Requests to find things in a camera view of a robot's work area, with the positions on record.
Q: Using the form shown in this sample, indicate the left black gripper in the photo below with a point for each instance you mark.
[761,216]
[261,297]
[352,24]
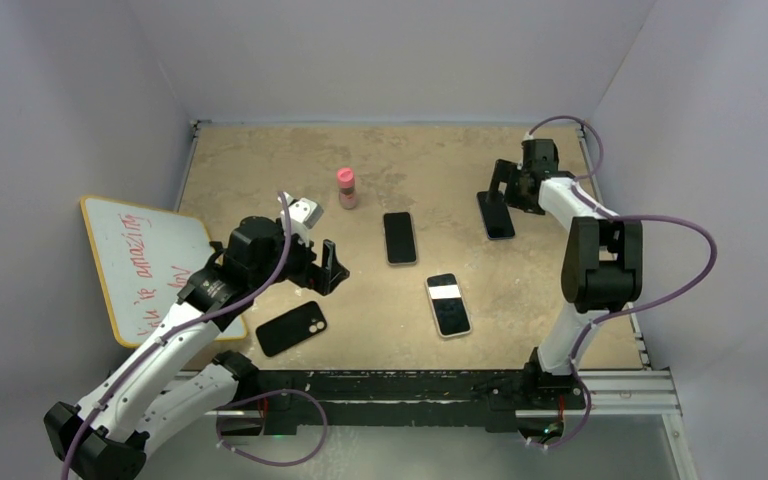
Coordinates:
[328,273]

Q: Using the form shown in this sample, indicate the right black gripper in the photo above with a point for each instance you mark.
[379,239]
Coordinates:
[508,172]

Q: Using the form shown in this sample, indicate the black smartphone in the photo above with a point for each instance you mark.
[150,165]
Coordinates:
[495,215]

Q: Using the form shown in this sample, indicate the purple edged smartphone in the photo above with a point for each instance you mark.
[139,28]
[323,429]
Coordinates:
[400,242]

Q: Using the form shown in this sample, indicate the black phone case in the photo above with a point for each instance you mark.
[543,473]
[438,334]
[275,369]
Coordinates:
[291,328]

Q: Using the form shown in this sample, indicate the beige cased smartphone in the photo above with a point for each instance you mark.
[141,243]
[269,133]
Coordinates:
[448,308]

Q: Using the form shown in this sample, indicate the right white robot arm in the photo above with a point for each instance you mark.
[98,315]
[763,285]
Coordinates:
[602,268]

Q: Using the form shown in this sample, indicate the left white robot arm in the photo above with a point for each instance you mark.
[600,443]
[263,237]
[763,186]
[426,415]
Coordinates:
[112,431]

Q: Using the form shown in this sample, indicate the pink capped small bottle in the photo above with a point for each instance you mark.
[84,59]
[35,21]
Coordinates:
[346,182]

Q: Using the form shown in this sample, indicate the yellow framed whiteboard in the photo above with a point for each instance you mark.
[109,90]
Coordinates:
[143,256]

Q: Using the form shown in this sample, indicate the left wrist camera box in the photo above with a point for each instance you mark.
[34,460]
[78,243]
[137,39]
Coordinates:
[304,214]

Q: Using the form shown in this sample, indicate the black mounting rail base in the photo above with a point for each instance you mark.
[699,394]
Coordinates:
[498,401]

